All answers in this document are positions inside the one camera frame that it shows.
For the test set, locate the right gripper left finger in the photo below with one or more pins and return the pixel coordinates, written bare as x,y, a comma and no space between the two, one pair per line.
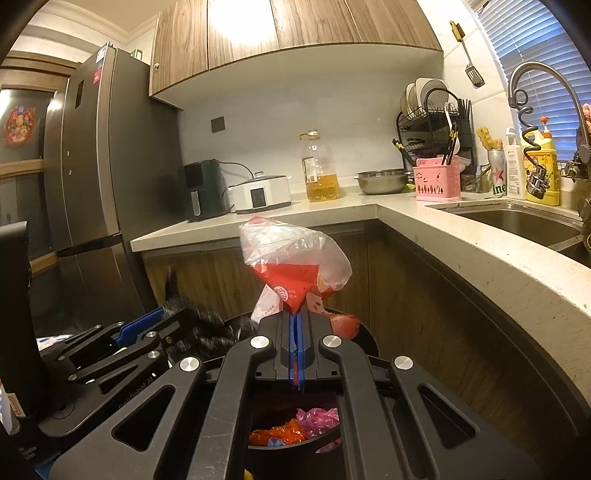
191,423

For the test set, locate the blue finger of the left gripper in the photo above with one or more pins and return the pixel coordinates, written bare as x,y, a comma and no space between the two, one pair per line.
130,331

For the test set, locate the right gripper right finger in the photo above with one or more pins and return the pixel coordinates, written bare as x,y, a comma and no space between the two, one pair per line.
398,422

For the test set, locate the black plastic bag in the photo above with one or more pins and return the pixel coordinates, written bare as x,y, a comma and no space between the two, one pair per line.
200,332

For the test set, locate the orange red plastic bag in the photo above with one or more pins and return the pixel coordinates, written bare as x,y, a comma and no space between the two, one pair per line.
287,434

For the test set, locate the red white plastic bag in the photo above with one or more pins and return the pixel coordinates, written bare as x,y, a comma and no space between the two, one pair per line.
299,267

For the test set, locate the pink plastic bag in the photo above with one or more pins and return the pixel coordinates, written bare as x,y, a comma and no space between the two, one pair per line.
317,421

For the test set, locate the black round trash bin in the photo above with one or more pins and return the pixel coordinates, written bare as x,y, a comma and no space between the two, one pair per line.
301,399

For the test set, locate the steel kitchen sink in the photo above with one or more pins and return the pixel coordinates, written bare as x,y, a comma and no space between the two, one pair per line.
547,227

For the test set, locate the wooden lower cabinets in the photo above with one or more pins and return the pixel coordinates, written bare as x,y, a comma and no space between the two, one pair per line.
416,306

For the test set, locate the black air fryer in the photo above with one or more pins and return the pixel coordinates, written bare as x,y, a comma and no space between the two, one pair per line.
203,189

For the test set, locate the dark grey refrigerator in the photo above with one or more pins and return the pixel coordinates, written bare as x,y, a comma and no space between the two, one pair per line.
112,159

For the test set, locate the white electric cooker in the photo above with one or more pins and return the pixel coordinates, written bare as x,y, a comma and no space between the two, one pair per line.
260,194

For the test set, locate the stainless steel bowl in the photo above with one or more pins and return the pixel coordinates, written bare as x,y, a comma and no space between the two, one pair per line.
380,182

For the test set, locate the pink utensil basket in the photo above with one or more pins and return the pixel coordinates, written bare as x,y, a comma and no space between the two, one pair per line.
436,181

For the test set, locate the cooking oil bottle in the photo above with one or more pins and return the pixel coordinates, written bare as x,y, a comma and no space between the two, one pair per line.
320,176

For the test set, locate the wooden glass door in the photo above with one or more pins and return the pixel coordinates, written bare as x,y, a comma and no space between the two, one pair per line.
30,83

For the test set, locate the wooden upper cabinet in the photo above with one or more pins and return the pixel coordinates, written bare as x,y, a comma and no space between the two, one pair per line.
206,48

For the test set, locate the white soap bottle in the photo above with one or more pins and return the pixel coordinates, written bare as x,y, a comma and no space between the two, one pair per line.
514,165

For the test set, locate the black dish rack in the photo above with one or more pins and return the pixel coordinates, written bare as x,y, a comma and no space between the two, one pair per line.
428,111

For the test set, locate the yellow detergent bottle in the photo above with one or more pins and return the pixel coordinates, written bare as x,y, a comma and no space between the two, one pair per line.
542,184

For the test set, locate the hanging metal spatula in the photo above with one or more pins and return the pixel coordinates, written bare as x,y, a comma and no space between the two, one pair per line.
471,71

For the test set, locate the pink dish cloth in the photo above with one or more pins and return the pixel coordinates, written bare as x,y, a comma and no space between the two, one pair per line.
586,109

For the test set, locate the brown wall socket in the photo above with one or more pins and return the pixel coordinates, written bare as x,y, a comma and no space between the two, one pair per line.
217,124

